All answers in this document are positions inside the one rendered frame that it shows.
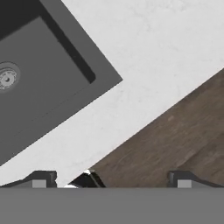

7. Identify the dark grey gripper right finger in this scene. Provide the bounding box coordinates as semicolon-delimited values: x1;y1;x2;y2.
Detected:
166;170;224;188

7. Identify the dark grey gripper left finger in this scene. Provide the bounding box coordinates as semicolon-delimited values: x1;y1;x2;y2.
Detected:
0;170;58;189

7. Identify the dark grey sink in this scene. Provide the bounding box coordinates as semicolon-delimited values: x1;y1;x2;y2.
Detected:
0;0;123;167

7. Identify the silver sink drain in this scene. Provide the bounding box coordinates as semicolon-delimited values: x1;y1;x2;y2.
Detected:
0;61;21;93

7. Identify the black cupboard handle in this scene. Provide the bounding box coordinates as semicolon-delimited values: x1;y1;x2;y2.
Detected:
68;169;107;189

